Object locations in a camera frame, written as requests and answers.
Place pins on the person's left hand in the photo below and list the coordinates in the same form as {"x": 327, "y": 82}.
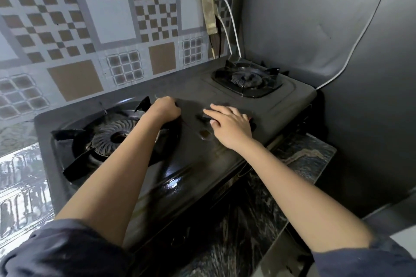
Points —
{"x": 162, "y": 110}

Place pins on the person's right hand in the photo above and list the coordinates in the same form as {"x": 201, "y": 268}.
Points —
{"x": 232, "y": 127}

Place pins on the person's left fingers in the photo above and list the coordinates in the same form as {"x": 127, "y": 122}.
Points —
{"x": 174, "y": 112}

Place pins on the person's right thumb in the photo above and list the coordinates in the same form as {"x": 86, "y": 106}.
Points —
{"x": 215, "y": 126}

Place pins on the person's left forearm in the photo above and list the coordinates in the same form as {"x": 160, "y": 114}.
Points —
{"x": 113, "y": 169}

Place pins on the person's right forearm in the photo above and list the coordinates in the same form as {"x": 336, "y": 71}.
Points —
{"x": 292, "y": 192}

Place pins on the black two-burner gas stove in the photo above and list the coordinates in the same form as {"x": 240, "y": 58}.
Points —
{"x": 227, "y": 91}

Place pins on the small black pan support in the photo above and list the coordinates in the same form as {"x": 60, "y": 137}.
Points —
{"x": 224, "y": 74}

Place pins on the small round burner head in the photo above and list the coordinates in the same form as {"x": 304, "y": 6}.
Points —
{"x": 245, "y": 78}

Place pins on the large round burner head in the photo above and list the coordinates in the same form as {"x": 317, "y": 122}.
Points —
{"x": 110, "y": 132}

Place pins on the large black pan support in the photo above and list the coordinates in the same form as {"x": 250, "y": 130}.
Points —
{"x": 74, "y": 156}

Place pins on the beige power strip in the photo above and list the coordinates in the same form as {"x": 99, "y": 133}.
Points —
{"x": 208, "y": 1}

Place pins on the person's dark blue left sleeve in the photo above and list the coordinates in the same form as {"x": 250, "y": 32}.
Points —
{"x": 61, "y": 250}

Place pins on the person's dark blue sleeve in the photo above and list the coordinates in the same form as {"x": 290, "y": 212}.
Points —
{"x": 373, "y": 260}
{"x": 61, "y": 250}

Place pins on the person's dark blue right sleeve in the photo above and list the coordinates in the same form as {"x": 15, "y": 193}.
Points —
{"x": 373, "y": 260}

